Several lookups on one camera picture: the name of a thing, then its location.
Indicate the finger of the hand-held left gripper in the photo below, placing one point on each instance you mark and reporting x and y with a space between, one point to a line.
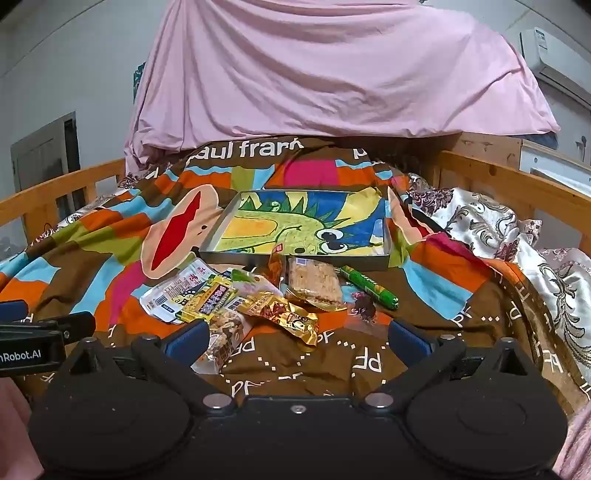
69 325
13 310

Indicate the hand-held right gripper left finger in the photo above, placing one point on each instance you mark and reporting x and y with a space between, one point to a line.
187 341

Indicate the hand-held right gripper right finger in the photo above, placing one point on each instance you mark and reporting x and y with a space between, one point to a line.
408 341

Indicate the clear nut snack packet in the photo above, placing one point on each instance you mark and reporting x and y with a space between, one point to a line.
224 332

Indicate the yellow green snack packet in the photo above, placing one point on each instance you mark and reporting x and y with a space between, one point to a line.
207 300

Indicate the blue white snack packet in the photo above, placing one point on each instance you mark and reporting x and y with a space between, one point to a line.
166 295

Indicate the green sausage stick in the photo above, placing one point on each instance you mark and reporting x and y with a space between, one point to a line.
369 286

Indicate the green white snack packet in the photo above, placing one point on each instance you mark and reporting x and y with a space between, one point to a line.
251 281

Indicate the golden snack packet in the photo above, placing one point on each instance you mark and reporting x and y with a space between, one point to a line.
277 314

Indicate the clear rice cracker packet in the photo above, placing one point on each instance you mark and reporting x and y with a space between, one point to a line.
314 281

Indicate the orange snack packet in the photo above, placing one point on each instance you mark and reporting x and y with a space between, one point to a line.
277 267

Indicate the metal tray with cartoon drawing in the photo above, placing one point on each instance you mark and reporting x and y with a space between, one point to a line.
277 221

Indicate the colourful printed blanket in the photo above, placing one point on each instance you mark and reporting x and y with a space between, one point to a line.
92 258

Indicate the pink fleece cloth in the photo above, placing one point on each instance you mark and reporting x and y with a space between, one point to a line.
14 429

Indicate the floral satin quilt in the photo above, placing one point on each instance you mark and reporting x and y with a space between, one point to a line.
545 277

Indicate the grey door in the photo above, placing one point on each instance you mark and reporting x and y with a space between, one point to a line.
41 152

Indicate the white cabinet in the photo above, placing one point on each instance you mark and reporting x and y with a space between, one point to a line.
554 161

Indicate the pink bed sheet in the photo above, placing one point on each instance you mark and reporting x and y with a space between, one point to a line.
323 69

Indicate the white air conditioner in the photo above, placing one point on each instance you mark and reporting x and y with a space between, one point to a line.
545 50

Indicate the teal wall poster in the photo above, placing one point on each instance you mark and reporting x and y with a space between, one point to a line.
138 81

